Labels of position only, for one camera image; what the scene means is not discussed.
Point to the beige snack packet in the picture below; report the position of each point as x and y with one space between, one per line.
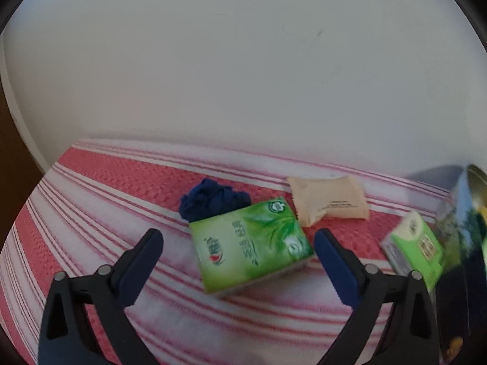
327 197

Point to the red striped bedsheet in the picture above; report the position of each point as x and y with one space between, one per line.
114 182

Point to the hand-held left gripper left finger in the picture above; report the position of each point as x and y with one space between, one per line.
140 266

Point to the brown wooden furniture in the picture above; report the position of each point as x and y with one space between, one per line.
11 159

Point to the dark blue cloth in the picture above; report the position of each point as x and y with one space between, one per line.
213 197

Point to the small green box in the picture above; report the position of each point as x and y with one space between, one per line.
414 243

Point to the green tissue pack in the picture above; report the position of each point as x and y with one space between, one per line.
247 247

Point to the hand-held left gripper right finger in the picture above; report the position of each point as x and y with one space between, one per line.
334 270

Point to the round metal tin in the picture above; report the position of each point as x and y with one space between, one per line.
460 235

